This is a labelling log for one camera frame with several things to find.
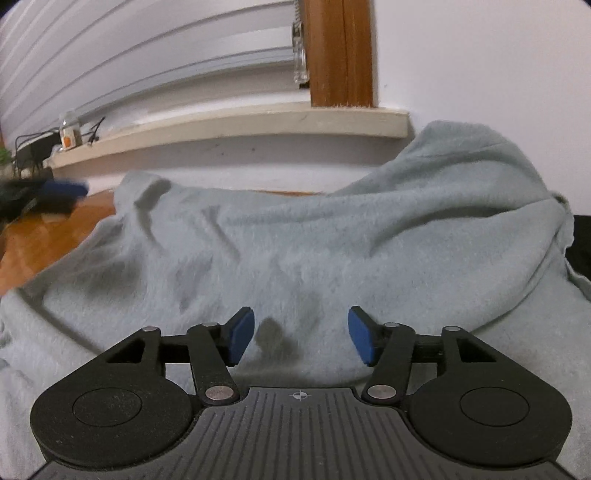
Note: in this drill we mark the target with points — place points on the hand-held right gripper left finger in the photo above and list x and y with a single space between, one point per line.
242 334

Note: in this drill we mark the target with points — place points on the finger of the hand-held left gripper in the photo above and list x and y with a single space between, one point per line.
55 205
64 188

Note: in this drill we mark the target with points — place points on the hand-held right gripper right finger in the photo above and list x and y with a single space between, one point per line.
360 334

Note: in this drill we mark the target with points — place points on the light grey fleece garment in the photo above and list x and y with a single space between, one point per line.
323 230

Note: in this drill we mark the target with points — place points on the black power adapter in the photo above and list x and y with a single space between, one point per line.
34 154

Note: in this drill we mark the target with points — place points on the clear bottle with orange label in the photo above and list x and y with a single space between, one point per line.
70 131

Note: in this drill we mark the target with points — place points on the white window blind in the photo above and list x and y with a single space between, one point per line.
138 55

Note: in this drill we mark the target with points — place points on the cream window sill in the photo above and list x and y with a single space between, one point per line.
231 129

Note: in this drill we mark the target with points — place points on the black cloth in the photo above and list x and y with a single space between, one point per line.
582 258

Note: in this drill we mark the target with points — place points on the wooden window frame post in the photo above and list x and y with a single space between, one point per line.
339 55

